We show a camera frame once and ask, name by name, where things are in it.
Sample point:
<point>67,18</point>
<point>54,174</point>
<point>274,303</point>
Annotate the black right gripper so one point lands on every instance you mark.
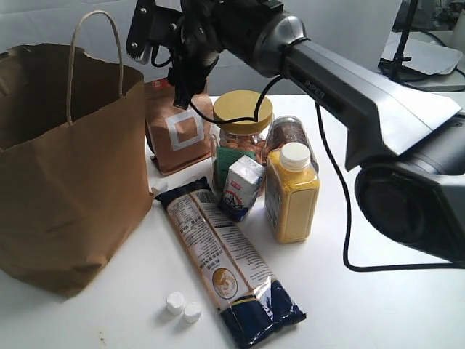
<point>186,38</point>

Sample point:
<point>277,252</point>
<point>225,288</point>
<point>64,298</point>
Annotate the brown coffee pouch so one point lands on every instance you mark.
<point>178,138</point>

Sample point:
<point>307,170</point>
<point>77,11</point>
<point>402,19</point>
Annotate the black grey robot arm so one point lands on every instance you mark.
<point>408,144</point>

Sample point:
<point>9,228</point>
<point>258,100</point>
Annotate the brown paper bag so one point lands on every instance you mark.
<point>74,182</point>

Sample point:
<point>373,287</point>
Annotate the nut jar with yellow lid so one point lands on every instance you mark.
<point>239,135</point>

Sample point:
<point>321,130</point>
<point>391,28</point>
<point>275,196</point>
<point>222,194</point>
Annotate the blue white milk carton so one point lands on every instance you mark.
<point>242,186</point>

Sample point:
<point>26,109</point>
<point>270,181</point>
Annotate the clear jar of brown grains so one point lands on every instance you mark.
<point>283,130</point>

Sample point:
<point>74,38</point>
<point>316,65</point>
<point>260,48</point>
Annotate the yellow millet bottle white cap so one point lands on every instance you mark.
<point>291,192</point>

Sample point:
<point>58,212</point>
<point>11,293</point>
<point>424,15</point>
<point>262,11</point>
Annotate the white backdrop cloth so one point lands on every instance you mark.
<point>357,30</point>

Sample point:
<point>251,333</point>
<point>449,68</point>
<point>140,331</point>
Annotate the black tripod stand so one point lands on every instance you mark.
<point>399,57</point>

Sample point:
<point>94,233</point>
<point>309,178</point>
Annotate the white small cylinder left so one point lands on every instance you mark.
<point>175,303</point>

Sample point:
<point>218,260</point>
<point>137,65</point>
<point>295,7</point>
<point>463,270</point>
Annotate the white small cylinder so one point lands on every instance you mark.
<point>192,312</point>
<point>175,303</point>

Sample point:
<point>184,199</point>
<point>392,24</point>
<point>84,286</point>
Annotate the white small cylinder right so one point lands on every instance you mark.
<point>192,312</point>

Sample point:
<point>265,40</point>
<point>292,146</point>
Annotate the long spaghetti noodle package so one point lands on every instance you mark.
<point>251,301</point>

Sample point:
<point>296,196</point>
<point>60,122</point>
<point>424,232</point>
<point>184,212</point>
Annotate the white paper sheets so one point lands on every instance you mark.
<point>430,58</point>

